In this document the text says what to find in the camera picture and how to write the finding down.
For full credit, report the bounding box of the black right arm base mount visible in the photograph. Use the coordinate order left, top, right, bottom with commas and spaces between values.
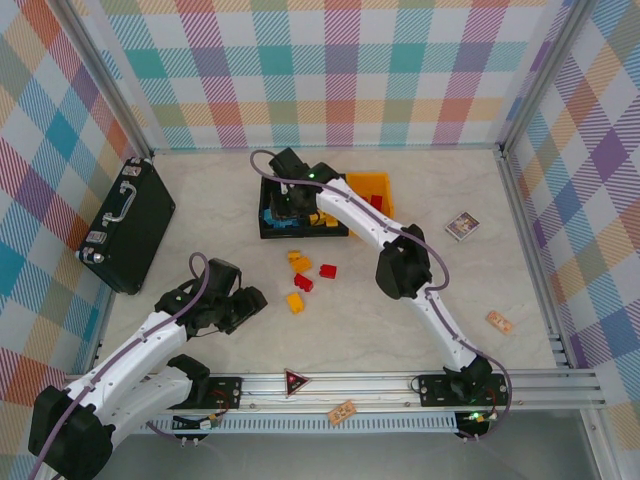
416, 373, 512, 407

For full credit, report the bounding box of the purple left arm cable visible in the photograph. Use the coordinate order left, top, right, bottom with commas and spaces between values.
29, 252, 209, 480

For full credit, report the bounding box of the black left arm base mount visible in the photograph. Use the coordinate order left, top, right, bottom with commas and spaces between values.
169, 375, 245, 412

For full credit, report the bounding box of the black carrying case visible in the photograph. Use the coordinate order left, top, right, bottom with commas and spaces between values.
74, 156, 177, 296

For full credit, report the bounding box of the orange printed ticket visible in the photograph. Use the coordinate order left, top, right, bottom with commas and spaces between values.
327, 399, 355, 427

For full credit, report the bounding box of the small printed card box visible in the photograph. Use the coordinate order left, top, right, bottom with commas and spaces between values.
444, 211, 482, 244

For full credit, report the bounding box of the orange printed card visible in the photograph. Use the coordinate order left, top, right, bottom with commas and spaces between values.
485, 309, 514, 337

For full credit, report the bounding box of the aluminium frame post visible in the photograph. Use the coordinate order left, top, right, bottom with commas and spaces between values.
62, 0, 157, 161
497, 0, 599, 157

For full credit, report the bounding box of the aluminium frame side rail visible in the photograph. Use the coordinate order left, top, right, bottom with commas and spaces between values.
88, 292, 119, 375
497, 147, 576, 371

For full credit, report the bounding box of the red black triangle sticker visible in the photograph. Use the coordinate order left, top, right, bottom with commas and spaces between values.
282, 368, 312, 400

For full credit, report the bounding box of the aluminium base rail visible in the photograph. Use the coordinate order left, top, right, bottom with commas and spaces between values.
64, 372, 604, 412

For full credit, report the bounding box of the white slotted cable duct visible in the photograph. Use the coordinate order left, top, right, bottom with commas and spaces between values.
144, 413, 459, 435

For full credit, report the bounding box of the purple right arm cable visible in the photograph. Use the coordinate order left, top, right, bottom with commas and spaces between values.
249, 149, 514, 444

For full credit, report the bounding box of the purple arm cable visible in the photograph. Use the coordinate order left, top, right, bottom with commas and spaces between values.
29, 252, 209, 480
249, 149, 514, 444

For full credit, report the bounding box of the yellow plastic bin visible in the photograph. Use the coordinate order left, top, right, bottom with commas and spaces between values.
344, 172, 396, 222

